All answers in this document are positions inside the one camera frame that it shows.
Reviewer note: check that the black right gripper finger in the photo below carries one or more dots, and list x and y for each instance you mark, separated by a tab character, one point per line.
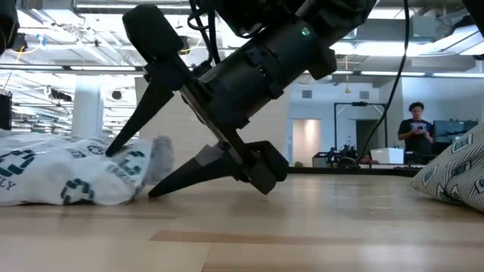
153	34
261	166

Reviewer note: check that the white packet with green print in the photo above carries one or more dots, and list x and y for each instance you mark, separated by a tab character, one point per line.
56	177

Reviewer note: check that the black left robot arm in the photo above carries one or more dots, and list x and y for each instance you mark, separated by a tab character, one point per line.
7	22

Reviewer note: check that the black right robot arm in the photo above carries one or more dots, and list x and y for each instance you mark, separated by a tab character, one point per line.
340	15

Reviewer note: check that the white light strip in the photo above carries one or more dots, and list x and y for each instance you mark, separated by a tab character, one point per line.
102	68

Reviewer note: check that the black round speaker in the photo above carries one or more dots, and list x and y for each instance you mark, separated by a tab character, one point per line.
116	94

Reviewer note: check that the black background robot equipment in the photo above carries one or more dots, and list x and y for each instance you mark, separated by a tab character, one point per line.
336	156

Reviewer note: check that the yellow hanging pendant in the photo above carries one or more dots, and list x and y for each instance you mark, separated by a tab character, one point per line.
347	90

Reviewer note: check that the dark green door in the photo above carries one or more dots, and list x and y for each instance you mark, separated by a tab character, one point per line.
361	128

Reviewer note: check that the white box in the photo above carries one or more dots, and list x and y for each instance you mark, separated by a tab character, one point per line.
387	155

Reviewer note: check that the person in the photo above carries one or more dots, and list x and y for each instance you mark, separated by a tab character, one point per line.
415	140

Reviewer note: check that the dark monitor screen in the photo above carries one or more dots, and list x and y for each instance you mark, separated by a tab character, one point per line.
453	132

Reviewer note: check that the grey patterned cloth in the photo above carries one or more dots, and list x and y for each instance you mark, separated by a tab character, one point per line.
457	170

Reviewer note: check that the grey wall vent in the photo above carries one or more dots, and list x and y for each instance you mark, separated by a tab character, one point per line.
363	94
307	94

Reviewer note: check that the black metal gantry frame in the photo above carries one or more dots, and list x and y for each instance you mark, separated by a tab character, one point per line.
359	104

